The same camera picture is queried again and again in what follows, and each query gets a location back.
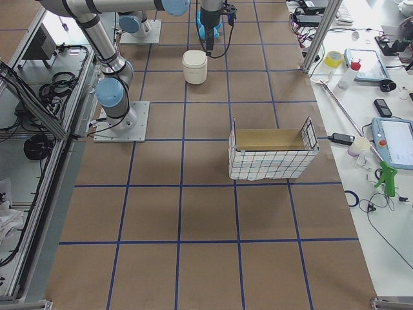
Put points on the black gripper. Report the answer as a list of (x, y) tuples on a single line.
[(210, 20)]

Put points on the cream white trash can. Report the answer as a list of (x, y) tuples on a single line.
[(195, 66)]

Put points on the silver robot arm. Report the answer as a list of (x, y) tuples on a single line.
[(112, 92), (135, 23)]

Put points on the yellow tape roll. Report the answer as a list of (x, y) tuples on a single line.
[(333, 59)]

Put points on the grid patterned cardboard box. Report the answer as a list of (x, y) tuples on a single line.
[(274, 154)]

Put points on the white bottle red cap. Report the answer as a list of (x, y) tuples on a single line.
[(349, 76)]

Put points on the black power adapter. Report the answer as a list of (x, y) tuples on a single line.
[(342, 139)]

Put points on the far teach pendant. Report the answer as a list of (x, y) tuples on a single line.
[(372, 67)]

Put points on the teach pendant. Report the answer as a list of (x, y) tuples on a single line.
[(393, 141), (372, 67)]

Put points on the grey control box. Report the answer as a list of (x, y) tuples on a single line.
[(41, 48)]

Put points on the white plastic cup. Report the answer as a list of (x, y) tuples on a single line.
[(359, 145)]

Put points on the black remote device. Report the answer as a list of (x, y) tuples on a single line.
[(382, 108)]

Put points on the near teach pendant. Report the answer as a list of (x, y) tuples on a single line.
[(393, 141)]

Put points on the blue tape roll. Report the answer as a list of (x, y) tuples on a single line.
[(352, 198)]

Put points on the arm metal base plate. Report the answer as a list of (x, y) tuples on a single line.
[(132, 128), (153, 37)]

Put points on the aluminium frame post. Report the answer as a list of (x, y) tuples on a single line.
[(327, 19)]

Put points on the green handled grabber tool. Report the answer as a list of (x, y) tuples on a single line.
[(387, 178)]

